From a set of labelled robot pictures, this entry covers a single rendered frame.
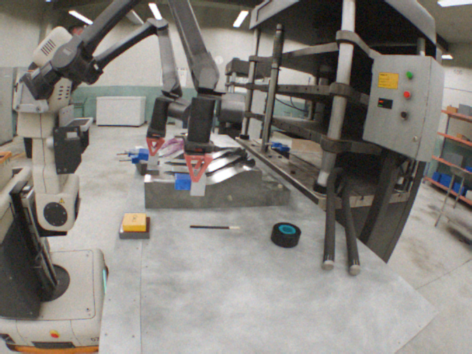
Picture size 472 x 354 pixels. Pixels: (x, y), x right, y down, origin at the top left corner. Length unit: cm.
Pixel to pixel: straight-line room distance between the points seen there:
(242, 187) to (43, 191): 71
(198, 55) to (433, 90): 82
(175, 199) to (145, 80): 756
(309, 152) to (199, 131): 107
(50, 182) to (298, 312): 84
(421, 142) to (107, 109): 752
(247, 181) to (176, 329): 52
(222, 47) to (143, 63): 268
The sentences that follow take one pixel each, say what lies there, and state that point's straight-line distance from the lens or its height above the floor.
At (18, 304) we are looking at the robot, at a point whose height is 41.
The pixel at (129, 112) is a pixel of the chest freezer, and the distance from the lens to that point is 744.
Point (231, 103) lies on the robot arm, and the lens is 55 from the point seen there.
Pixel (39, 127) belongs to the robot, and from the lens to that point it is 89.
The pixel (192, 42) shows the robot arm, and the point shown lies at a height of 129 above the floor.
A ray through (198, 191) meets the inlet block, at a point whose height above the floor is 92.
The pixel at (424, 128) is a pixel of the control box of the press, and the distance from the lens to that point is 94.
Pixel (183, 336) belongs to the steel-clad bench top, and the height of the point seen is 80.
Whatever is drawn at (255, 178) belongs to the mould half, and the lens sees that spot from 77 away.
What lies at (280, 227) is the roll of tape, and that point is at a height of 83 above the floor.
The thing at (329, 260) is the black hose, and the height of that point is 83.
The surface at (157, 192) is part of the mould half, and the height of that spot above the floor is 85.
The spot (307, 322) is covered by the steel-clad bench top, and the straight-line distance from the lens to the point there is 47.
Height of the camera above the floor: 116
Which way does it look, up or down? 19 degrees down
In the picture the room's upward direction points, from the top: 7 degrees clockwise
